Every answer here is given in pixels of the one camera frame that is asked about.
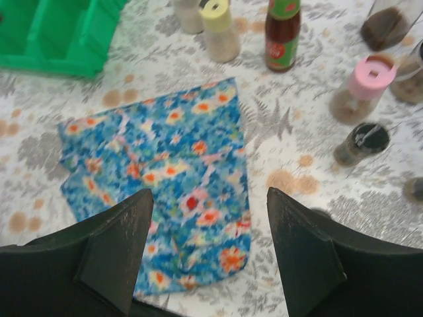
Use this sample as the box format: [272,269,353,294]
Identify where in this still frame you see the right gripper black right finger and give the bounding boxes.
[267,188,422,316]

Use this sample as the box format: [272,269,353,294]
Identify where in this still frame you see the black-cap white powder shaker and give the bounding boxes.
[172,0,204,34]

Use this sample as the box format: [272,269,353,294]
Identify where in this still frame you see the tall oil bottle right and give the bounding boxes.
[360,0,422,52]

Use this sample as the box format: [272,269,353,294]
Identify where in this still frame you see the pink-cap spice shaker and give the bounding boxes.
[328,53,397,125]

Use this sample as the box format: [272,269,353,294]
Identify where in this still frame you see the green plastic compartment bin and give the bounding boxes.
[1,0,126,78]

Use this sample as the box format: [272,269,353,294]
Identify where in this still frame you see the yellow-cap spice shaker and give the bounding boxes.
[198,0,241,63]

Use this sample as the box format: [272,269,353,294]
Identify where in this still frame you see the red sauce bottle right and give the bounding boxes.
[264,0,301,72]

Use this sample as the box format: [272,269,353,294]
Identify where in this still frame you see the blue floral cloth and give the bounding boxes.
[58,78,251,295]

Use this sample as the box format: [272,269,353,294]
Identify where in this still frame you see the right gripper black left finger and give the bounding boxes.
[0,189,155,317]

